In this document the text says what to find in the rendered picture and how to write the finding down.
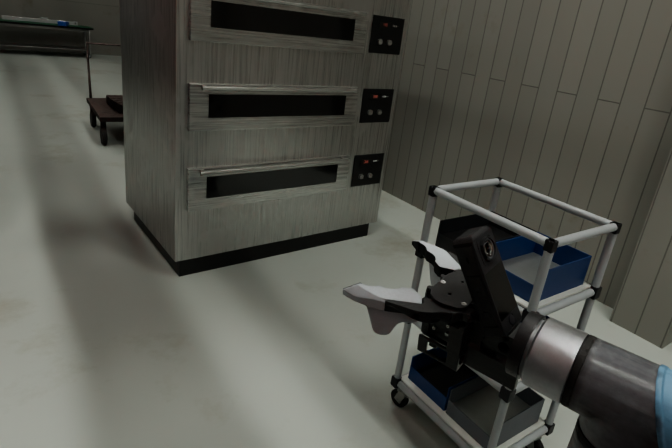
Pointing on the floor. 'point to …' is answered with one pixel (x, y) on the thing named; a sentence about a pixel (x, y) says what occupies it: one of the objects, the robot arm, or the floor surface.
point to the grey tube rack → (519, 411)
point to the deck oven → (260, 91)
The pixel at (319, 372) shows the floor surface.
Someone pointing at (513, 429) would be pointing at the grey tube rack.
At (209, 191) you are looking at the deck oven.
